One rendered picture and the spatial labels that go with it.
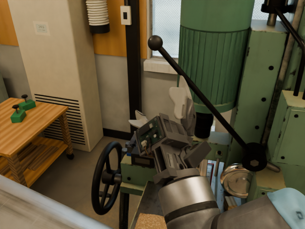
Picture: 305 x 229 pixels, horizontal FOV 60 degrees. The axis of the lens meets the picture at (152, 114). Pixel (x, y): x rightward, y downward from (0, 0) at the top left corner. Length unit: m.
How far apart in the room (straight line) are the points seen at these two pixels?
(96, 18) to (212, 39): 1.52
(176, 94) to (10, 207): 0.34
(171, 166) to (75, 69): 1.81
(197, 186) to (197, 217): 0.05
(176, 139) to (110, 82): 2.00
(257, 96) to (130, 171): 0.48
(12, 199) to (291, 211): 0.29
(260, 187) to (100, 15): 1.69
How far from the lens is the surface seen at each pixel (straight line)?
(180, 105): 0.51
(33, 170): 2.24
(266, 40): 0.68
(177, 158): 0.48
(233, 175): 0.78
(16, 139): 1.98
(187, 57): 0.69
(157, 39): 0.60
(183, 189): 0.43
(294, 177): 0.83
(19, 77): 3.03
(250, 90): 0.71
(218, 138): 0.87
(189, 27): 0.67
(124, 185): 0.97
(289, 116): 0.62
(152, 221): 0.79
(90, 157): 2.51
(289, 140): 0.65
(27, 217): 0.27
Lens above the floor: 1.56
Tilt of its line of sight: 30 degrees down
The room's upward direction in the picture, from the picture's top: straight up
